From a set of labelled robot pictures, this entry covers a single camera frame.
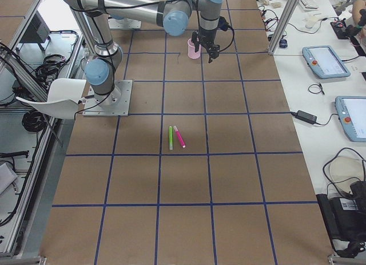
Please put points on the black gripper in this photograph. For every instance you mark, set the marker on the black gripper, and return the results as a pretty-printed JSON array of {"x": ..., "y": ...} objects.
[{"x": 206, "y": 38}]

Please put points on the pink highlighter pen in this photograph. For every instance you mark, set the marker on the pink highlighter pen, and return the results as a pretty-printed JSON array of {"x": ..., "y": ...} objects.
[{"x": 179, "y": 136}]

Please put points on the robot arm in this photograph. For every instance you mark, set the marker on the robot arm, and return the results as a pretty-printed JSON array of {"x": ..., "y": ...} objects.
[
  {"x": 101, "y": 71},
  {"x": 207, "y": 10}
]

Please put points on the pink mesh cup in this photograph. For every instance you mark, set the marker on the pink mesh cup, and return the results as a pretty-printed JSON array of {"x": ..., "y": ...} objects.
[{"x": 191, "y": 53}]

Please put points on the green highlighter pen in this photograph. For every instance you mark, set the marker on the green highlighter pen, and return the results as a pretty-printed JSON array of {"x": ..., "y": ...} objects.
[{"x": 171, "y": 138}]

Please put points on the far blue teach pendant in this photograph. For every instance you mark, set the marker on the far blue teach pendant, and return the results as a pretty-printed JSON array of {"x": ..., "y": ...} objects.
[{"x": 324, "y": 62}]

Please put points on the blue teach pendant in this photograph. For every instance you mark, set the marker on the blue teach pendant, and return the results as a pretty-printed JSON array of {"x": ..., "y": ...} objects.
[
  {"x": 351, "y": 112},
  {"x": 324, "y": 62}
]

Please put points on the black power adapter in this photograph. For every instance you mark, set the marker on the black power adapter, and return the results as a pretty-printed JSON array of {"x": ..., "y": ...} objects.
[{"x": 304, "y": 116}]

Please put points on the white plastic chair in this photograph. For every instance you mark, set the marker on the white plastic chair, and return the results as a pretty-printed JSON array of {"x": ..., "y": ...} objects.
[{"x": 62, "y": 100}]

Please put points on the near blue teach pendant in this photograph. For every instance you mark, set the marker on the near blue teach pendant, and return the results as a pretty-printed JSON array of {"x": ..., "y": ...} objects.
[{"x": 351, "y": 112}]

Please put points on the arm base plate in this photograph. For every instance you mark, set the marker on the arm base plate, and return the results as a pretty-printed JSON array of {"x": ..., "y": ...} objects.
[
  {"x": 124, "y": 24},
  {"x": 117, "y": 104}
]

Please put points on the aluminium frame post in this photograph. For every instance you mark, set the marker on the aluminium frame post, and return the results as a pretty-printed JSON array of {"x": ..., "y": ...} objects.
[{"x": 284, "y": 20}]

